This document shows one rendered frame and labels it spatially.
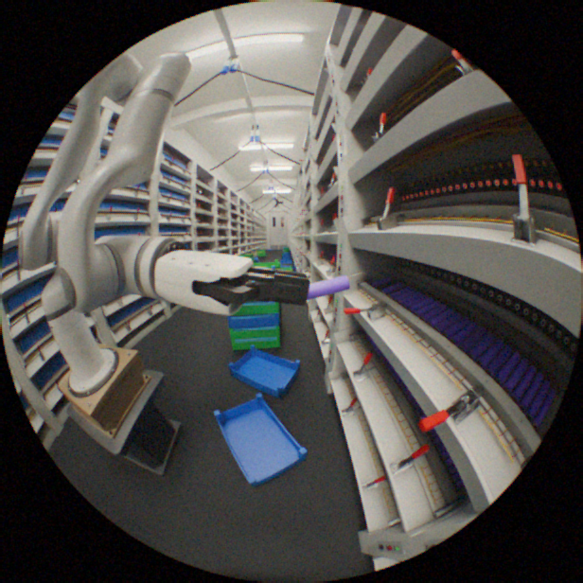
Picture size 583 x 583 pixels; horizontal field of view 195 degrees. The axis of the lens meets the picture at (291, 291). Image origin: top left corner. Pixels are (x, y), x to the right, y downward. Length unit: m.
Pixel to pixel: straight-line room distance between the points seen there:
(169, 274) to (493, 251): 0.31
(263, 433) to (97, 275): 0.67
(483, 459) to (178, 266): 0.38
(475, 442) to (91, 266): 0.44
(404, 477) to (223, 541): 0.52
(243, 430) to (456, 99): 0.94
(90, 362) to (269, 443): 0.61
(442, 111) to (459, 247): 0.18
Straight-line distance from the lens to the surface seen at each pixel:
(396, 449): 0.42
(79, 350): 0.54
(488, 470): 0.26
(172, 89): 0.36
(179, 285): 0.18
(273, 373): 0.92
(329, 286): 0.20
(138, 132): 0.29
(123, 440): 0.54
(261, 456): 0.69
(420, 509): 0.42
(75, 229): 0.22
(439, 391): 0.27
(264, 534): 0.67
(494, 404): 0.27
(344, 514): 0.67
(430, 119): 0.31
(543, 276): 0.19
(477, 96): 0.27
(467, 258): 0.22
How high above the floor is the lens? 0.66
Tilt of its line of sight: 18 degrees down
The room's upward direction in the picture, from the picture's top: straight up
